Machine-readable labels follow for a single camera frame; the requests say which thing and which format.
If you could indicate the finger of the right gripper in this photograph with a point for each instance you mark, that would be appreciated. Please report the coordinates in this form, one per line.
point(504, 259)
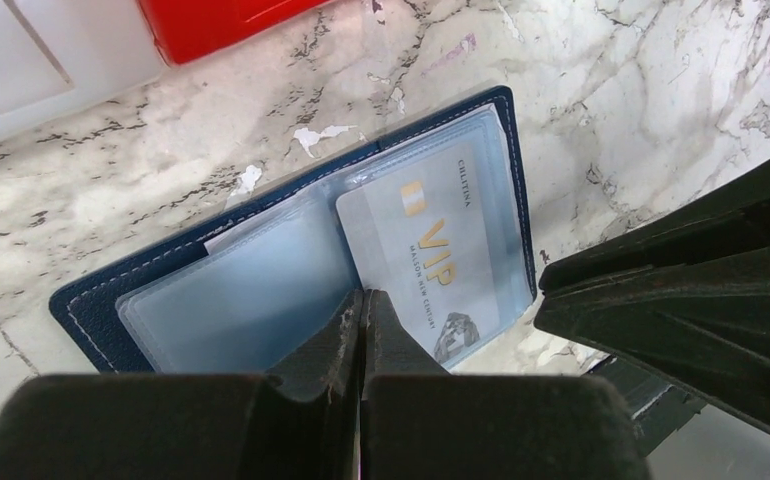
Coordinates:
point(686, 297)

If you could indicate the navy blue card holder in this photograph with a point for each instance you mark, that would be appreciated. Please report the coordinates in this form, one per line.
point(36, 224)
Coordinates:
point(244, 289)

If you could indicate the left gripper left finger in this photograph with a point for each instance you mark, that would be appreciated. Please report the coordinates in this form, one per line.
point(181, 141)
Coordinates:
point(296, 420)

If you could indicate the red plastic bin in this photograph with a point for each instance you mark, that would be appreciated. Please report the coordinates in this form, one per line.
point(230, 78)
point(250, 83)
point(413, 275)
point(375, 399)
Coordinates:
point(186, 30)

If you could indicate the white plastic bin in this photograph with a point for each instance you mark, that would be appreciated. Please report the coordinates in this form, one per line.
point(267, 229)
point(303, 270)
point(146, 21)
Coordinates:
point(59, 57)

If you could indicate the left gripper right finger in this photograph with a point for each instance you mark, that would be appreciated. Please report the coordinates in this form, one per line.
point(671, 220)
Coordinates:
point(419, 421)

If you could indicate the silver VIP card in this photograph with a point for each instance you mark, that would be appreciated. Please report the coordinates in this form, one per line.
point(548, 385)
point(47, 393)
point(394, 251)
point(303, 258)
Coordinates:
point(419, 234)

